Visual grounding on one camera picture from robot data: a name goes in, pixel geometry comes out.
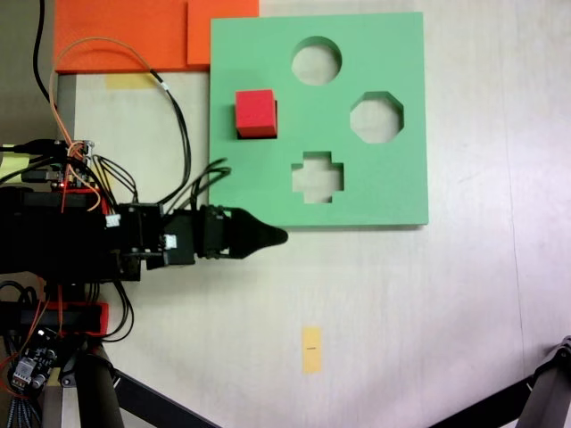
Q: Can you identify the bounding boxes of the green shape-sorting board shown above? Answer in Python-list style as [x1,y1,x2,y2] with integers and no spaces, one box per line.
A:
[207,11,430,231]

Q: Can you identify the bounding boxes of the black USB cable plug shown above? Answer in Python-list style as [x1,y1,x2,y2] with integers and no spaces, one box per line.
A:
[0,139,57,156]

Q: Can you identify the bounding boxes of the small black circuit board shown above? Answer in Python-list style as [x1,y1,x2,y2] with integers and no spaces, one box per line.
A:
[7,328,60,396]

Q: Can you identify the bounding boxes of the braided black-white cable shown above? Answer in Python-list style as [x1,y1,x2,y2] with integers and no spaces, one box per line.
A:
[4,394,30,428]

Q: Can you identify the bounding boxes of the black tripod leg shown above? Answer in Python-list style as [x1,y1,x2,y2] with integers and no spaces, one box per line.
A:
[60,345,224,428]
[426,334,571,428]

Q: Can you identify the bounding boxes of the large orange flat block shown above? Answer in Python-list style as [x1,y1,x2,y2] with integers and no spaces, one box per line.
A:
[53,0,211,74]

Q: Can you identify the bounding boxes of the yellow sticky note pad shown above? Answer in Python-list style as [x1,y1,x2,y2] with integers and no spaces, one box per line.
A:
[0,151,33,183]

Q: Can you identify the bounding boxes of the thick black cable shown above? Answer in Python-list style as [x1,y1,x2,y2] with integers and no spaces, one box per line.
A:
[32,0,51,103]

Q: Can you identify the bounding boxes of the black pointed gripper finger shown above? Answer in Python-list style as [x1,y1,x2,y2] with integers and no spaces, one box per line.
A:
[220,208,289,261]

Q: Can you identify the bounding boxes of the small yellow tape marker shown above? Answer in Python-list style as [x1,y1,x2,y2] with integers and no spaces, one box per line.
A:
[302,325,323,375]

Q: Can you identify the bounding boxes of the small orange flat block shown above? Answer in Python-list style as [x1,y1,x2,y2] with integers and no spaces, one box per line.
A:
[186,0,261,68]

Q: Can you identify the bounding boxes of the looped black motor wire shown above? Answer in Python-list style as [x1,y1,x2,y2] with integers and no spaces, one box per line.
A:
[162,158,232,213]

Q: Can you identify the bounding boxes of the red square block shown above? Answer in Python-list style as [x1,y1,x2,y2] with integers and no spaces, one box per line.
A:
[234,89,277,138]

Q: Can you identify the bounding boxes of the black wire loop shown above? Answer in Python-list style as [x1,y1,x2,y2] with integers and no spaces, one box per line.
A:
[104,281,136,343]

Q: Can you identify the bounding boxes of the yellow tape strip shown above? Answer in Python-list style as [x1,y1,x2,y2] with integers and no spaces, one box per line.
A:
[104,73,155,91]

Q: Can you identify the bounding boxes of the circuit board with wires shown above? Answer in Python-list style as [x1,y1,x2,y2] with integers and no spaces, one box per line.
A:
[51,139,98,189]

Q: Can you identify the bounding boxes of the thin orange wire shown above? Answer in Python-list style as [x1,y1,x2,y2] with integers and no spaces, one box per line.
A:
[48,37,155,155]

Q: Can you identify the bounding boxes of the long black wire pair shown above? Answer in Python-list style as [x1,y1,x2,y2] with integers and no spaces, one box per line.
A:
[149,69,194,209]

